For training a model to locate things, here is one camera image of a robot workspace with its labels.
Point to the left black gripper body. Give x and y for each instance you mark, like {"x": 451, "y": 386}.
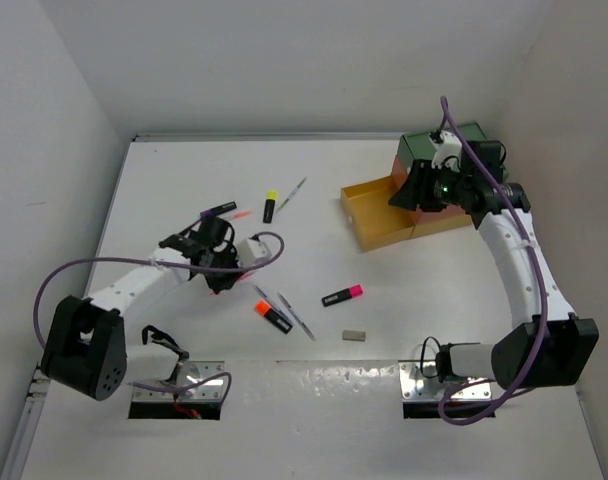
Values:
{"x": 225, "y": 256}

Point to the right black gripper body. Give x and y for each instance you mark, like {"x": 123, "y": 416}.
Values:
{"x": 437, "y": 187}

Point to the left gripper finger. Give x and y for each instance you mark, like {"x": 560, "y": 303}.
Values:
{"x": 230, "y": 279}
{"x": 216, "y": 282}

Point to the blue clear pen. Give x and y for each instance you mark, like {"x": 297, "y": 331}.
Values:
{"x": 272, "y": 304}

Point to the yellow bottom drawer box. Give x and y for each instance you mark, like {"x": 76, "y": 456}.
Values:
{"x": 376, "y": 224}

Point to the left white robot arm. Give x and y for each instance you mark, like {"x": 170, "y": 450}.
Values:
{"x": 86, "y": 348}

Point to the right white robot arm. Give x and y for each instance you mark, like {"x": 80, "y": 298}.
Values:
{"x": 549, "y": 344}

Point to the red middle drawer box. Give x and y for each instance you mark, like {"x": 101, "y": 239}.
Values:
{"x": 399, "y": 173}

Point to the green top drawer box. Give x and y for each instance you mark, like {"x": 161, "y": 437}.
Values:
{"x": 418, "y": 146}

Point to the purple highlighter marker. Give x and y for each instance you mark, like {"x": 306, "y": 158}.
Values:
{"x": 219, "y": 209}

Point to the orange highlighter marker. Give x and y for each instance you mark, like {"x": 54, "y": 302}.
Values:
{"x": 273, "y": 317}

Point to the yellow highlighter marker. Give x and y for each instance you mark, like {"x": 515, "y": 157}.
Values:
{"x": 269, "y": 207}

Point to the green clear pen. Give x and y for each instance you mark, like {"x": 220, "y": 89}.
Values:
{"x": 291, "y": 195}

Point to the pink highlighter marker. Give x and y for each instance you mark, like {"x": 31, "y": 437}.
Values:
{"x": 342, "y": 295}

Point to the grey eraser block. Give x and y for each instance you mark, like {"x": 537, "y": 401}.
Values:
{"x": 353, "y": 336}

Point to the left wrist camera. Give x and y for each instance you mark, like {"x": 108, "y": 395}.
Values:
{"x": 251, "y": 252}

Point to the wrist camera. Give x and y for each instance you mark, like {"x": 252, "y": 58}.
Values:
{"x": 251, "y": 252}
{"x": 448, "y": 148}

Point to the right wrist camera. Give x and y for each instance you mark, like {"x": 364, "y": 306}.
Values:
{"x": 448, "y": 148}

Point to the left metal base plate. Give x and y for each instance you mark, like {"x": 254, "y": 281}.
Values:
{"x": 192, "y": 381}

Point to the metal base plate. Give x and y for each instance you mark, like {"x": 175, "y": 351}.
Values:
{"x": 192, "y": 381}
{"x": 422, "y": 386}

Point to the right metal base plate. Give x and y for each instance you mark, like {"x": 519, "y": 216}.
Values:
{"x": 422, "y": 386}

